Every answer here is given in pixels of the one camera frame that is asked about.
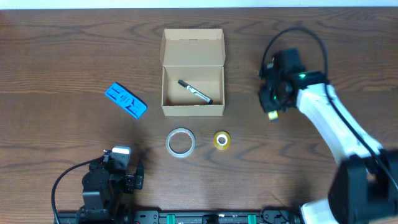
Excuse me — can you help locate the yellow highlighter pen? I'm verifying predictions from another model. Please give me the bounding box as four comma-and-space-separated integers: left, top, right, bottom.
267, 110, 279, 121

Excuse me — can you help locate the blue plastic tape dispenser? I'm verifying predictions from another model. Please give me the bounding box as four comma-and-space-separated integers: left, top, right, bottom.
104, 82, 147, 119

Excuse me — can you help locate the small yellow tape roll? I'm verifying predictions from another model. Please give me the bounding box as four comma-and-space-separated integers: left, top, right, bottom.
213, 131, 231, 151

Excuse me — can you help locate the black white marker pen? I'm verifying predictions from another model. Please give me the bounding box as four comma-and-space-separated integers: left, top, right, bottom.
178, 80, 213, 105

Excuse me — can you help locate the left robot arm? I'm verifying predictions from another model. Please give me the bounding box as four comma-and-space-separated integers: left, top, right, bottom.
76, 153, 144, 224

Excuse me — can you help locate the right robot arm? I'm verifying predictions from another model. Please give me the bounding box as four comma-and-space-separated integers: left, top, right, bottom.
259, 63, 397, 223

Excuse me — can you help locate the large clear tape roll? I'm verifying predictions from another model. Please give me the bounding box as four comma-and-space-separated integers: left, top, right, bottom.
165, 128, 196, 159

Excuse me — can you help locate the open cardboard box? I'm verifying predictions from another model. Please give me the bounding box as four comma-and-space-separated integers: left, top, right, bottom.
160, 29, 226, 116

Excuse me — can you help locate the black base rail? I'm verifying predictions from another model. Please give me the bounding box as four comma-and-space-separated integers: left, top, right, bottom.
54, 209, 303, 224

